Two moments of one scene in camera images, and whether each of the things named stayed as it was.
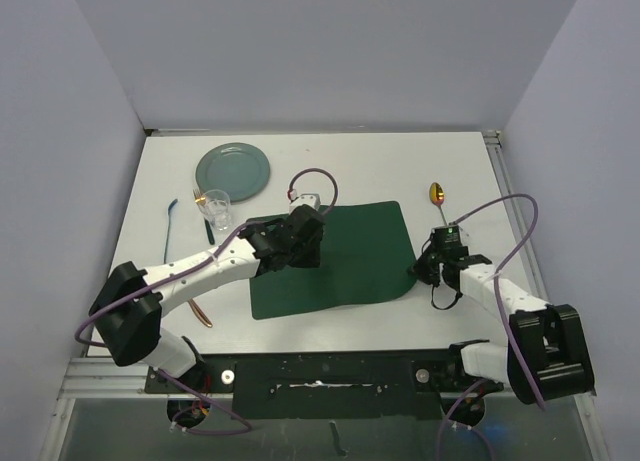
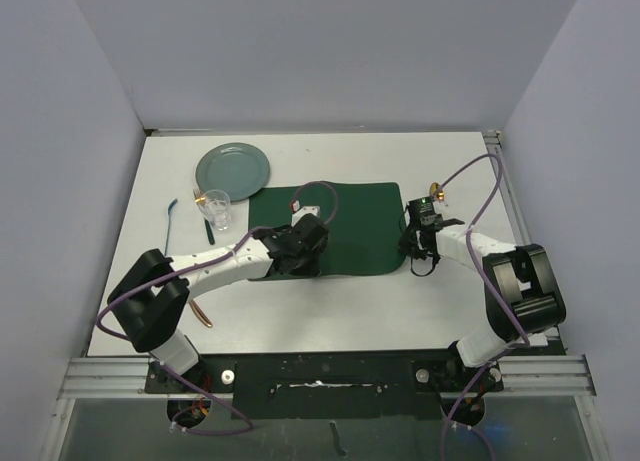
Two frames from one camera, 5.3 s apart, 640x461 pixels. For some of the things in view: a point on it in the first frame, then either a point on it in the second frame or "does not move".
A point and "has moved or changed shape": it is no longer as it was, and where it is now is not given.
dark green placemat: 367,255 has moved or changed shape
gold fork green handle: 200,198 does not move
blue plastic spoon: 170,205 does not move
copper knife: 200,313 does not move
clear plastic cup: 217,209 does not move
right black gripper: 419,267 → 406,247
